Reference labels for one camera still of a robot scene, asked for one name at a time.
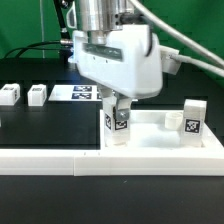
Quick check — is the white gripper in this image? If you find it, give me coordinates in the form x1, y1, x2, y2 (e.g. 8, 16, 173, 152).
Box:
66, 4, 180, 121

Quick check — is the white square tabletop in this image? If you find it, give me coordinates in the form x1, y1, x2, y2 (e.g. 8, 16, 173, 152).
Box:
100, 110, 224, 149

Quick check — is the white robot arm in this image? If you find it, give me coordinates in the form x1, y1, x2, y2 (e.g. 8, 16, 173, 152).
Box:
67, 0, 180, 121

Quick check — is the white sheet with AprilTags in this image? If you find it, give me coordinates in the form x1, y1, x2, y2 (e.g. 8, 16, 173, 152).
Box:
48, 84, 138, 103

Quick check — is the white L-shaped obstacle fence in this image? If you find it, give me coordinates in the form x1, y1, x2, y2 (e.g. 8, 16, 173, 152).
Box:
0, 147, 224, 176

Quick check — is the black cable bundle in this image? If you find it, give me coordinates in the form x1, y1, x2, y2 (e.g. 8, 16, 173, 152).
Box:
2, 39, 74, 60

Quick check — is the white cable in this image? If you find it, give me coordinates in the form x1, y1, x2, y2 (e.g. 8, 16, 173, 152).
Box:
128, 0, 224, 78

